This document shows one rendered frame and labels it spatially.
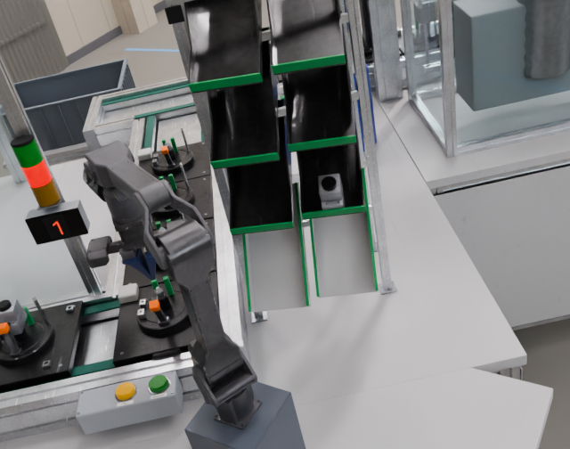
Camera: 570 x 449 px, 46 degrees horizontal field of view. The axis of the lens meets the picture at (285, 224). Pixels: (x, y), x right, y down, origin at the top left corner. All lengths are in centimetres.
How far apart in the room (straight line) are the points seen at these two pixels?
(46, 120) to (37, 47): 311
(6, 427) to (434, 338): 95
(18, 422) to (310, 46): 100
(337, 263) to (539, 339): 141
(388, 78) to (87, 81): 180
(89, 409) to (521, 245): 147
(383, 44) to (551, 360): 130
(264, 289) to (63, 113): 210
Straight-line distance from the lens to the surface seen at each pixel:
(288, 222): 134
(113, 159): 111
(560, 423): 251
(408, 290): 167
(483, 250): 228
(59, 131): 345
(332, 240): 149
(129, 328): 160
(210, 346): 109
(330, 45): 125
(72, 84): 377
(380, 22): 246
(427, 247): 179
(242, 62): 125
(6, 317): 162
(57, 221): 158
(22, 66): 640
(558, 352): 272
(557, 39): 213
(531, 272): 242
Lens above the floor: 196
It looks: 34 degrees down
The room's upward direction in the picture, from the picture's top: 13 degrees counter-clockwise
